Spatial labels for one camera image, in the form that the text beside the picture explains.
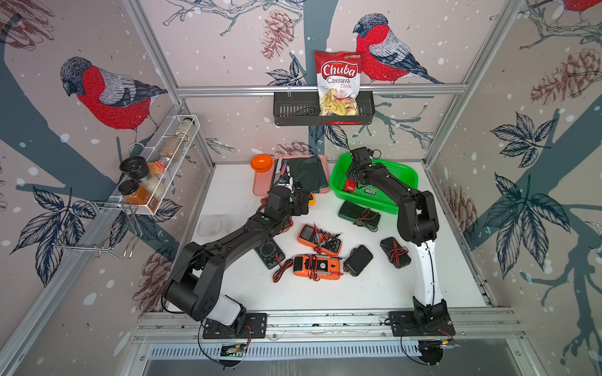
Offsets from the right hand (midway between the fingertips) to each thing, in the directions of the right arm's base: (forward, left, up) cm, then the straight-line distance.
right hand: (351, 170), depth 107 cm
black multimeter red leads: (-39, -14, -4) cm, 42 cm away
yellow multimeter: (-13, +17, -6) cm, 23 cm away
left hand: (-20, +22, +8) cm, 31 cm away
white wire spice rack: (-23, +65, +28) cm, 75 cm away
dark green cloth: (+8, +20, -9) cm, 23 cm away
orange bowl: (+9, +45, -5) cm, 46 cm away
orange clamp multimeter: (-44, +15, -5) cm, 46 cm away
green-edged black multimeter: (-39, +33, -6) cm, 51 cm away
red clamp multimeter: (-9, +1, -1) cm, 9 cm away
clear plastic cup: (-32, +57, +1) cm, 65 cm away
